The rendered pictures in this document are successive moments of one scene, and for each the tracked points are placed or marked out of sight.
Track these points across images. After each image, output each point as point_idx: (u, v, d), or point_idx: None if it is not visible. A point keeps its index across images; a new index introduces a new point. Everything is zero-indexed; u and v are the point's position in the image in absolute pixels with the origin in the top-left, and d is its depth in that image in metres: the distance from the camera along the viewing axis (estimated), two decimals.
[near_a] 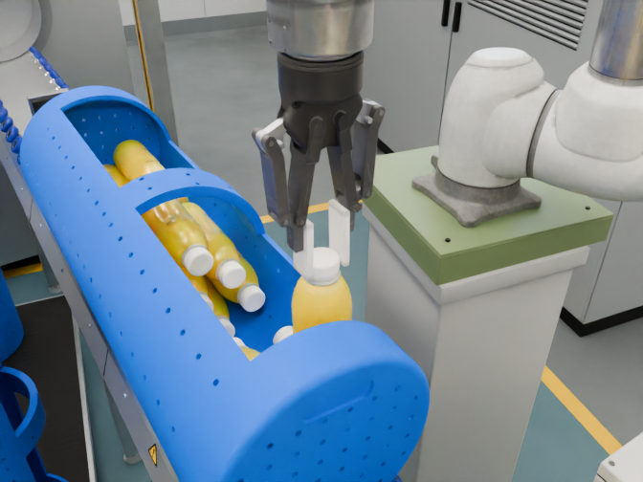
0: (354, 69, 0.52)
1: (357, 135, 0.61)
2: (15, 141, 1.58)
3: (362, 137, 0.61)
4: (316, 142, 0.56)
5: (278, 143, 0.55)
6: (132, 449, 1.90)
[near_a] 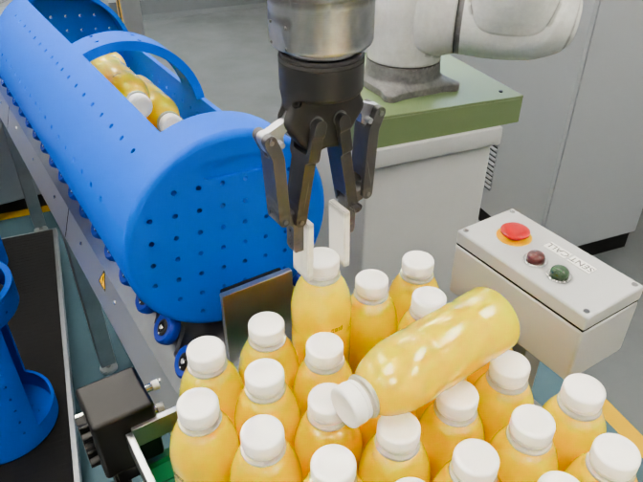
0: (355, 69, 0.52)
1: (357, 135, 0.61)
2: None
3: (362, 137, 0.61)
4: (317, 142, 0.56)
5: (279, 143, 0.55)
6: (107, 360, 2.03)
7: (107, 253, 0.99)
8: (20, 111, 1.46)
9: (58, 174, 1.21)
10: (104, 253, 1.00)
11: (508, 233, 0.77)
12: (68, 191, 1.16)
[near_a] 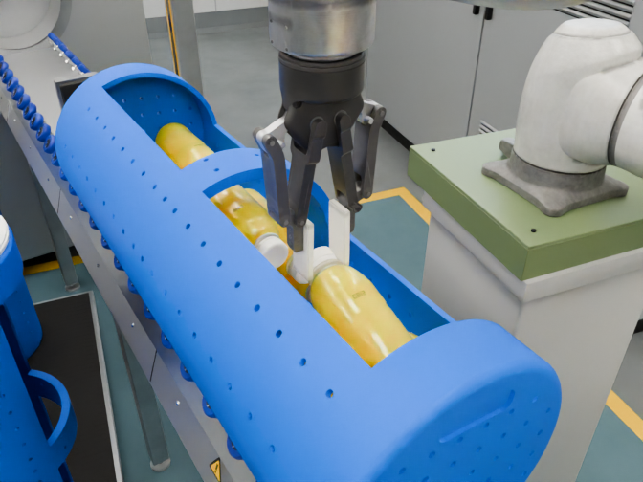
0: (355, 69, 0.52)
1: (358, 135, 0.61)
2: (41, 127, 1.48)
3: (363, 137, 0.61)
4: (317, 142, 0.56)
5: (279, 143, 0.55)
6: (160, 456, 1.79)
7: (232, 449, 0.76)
8: (81, 205, 1.22)
9: (144, 308, 0.97)
10: (228, 449, 0.76)
11: None
12: (161, 337, 0.92)
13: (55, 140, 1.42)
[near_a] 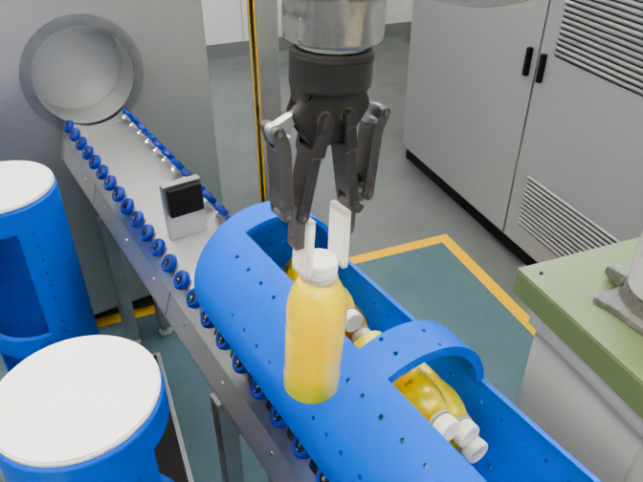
0: (365, 64, 0.53)
1: (362, 136, 0.62)
2: (144, 229, 1.55)
3: (366, 137, 0.61)
4: (323, 138, 0.57)
5: (287, 136, 0.55)
6: None
7: None
8: (204, 321, 1.29)
9: (293, 447, 1.04)
10: None
11: None
12: (316, 481, 0.99)
13: (162, 244, 1.49)
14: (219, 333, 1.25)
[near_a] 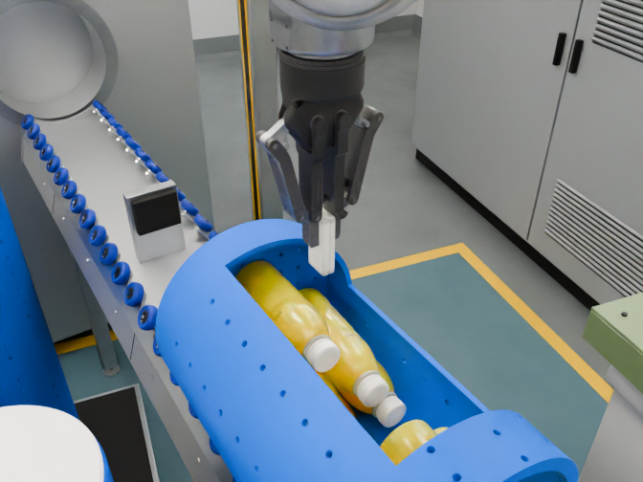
0: (356, 68, 0.52)
1: (351, 139, 0.61)
2: (106, 249, 1.23)
3: (357, 141, 0.61)
4: (320, 142, 0.56)
5: (283, 144, 0.55)
6: None
7: None
8: (174, 378, 0.97)
9: None
10: None
11: None
12: None
13: (126, 269, 1.17)
14: None
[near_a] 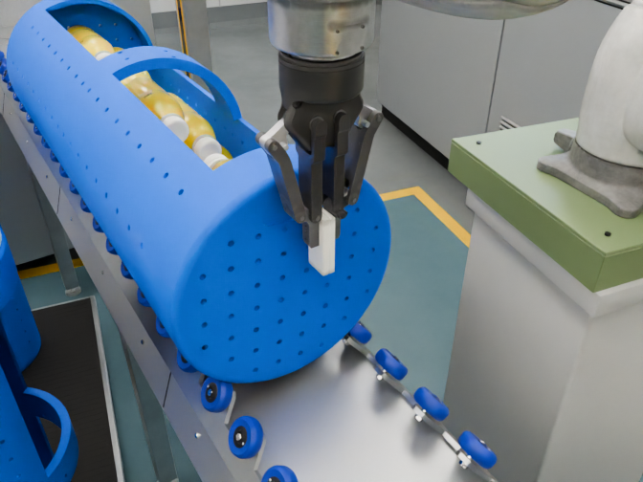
0: None
1: (289, 164, 0.57)
2: None
3: (284, 159, 0.57)
4: None
5: None
6: (167, 476, 1.66)
7: (267, 477, 0.64)
8: None
9: None
10: (270, 470, 0.64)
11: None
12: None
13: None
14: None
